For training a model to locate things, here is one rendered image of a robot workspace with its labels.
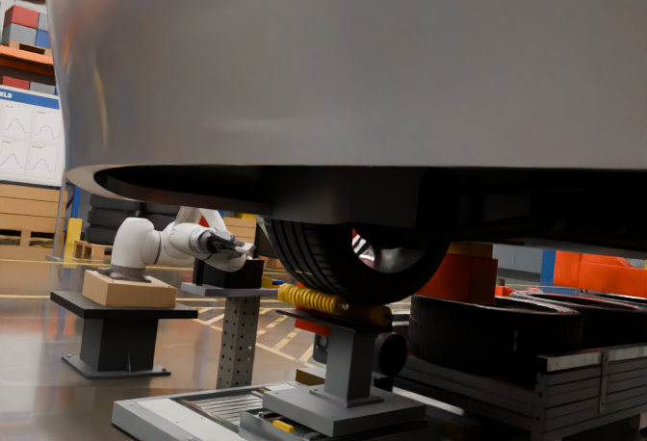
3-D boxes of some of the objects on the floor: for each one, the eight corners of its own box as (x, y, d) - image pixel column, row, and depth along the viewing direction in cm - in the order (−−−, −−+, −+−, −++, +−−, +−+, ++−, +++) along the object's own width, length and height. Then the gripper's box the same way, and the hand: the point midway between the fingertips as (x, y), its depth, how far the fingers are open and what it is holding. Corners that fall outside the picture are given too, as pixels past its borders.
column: (229, 402, 258) (241, 295, 260) (215, 395, 265) (226, 292, 267) (249, 400, 265) (261, 296, 267) (234, 393, 272) (245, 292, 274)
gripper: (211, 263, 221) (254, 272, 203) (191, 234, 215) (233, 241, 197) (226, 248, 224) (270, 256, 207) (206, 220, 218) (249, 224, 201)
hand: (245, 247), depth 205 cm, fingers closed
